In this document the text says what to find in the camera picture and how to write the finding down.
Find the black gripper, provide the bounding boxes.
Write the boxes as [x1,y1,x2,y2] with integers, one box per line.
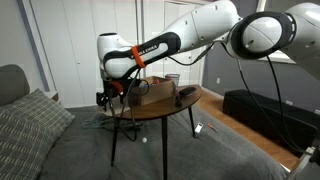
[96,81,124,106]

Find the brown cloth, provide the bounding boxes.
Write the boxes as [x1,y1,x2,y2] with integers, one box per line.
[97,98,123,116]

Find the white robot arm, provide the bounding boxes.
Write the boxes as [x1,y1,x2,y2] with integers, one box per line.
[97,0,320,81]

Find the cardboard box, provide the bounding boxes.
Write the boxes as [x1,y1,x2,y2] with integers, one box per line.
[129,76,174,106]

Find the small white ball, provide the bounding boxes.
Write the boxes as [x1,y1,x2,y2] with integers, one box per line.
[142,137,148,143]

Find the clear plastic cup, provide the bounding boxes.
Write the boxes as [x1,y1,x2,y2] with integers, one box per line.
[165,74,180,87]

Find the small black object on table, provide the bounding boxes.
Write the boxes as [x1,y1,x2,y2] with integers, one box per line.
[175,95,182,107]

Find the white closet doors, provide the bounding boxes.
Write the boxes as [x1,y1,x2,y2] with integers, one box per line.
[19,0,208,108]

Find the round wooden side table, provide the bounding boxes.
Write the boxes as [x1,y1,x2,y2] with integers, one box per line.
[111,85,202,180]

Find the black case on table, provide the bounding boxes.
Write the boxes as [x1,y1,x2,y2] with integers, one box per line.
[179,87,196,97]

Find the grey plaid pillow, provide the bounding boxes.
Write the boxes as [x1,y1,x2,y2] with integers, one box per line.
[0,89,75,180]

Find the white remote on bed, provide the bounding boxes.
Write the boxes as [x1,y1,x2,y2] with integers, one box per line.
[195,123,203,134]

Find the grey headboard cushion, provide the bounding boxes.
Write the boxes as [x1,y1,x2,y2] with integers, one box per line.
[0,64,30,106]

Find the grey bed blanket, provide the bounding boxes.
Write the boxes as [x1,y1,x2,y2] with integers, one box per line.
[37,107,288,180]

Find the black bench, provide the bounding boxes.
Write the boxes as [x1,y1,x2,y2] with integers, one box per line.
[222,89,320,156]

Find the orange handled screwdriver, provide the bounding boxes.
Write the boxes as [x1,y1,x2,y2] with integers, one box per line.
[207,123,219,133]

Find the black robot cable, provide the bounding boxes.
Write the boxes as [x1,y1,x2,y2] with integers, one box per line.
[109,39,314,154]

